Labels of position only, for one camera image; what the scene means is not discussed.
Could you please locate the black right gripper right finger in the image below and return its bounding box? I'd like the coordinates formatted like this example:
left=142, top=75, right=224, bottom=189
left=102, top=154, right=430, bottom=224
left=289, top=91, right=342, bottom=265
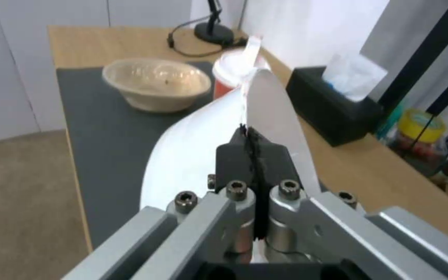
left=247, top=127, right=448, bottom=280

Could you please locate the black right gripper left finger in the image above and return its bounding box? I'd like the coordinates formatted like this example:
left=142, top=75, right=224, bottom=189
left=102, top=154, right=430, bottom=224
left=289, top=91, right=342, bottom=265
left=61, top=124, right=257, bottom=280

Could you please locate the white plastic takeout bag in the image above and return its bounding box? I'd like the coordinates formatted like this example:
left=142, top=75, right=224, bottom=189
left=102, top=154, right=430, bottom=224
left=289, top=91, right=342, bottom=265
left=141, top=35, right=322, bottom=263

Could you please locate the black tissue box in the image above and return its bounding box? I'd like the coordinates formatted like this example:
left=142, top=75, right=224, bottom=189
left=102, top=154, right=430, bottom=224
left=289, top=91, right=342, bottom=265
left=287, top=66, right=385, bottom=147

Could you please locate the red paper cup white lid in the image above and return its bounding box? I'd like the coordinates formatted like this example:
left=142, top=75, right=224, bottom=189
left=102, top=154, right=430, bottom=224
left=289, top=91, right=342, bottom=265
left=212, top=52, right=272, bottom=101

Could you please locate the beige paper bowl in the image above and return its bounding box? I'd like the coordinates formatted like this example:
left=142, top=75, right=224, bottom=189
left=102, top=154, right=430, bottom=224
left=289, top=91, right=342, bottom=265
left=102, top=58, right=212, bottom=112

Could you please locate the white tissue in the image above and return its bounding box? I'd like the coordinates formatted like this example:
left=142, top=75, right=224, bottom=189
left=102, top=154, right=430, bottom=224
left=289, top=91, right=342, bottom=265
left=322, top=53, right=388, bottom=102

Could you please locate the dark grey desk mat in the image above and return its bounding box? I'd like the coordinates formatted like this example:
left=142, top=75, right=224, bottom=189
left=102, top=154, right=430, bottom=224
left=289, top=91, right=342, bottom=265
left=55, top=60, right=225, bottom=252

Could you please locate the black desk lamp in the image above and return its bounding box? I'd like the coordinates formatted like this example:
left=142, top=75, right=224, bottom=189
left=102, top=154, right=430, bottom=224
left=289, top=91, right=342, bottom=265
left=194, top=0, right=235, bottom=41

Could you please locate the yellow-lidded clear jar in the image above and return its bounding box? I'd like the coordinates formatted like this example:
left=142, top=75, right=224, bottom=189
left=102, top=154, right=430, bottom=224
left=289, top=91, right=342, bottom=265
left=386, top=108, right=448, bottom=178

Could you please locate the black lamp cable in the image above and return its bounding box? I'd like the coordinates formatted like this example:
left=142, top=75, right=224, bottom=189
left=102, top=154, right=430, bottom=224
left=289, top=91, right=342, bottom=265
left=167, top=22, right=248, bottom=57

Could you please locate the black metal frame post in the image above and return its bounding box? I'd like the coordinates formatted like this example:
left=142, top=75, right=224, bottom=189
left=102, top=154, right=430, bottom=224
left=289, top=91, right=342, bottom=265
left=377, top=0, right=448, bottom=113

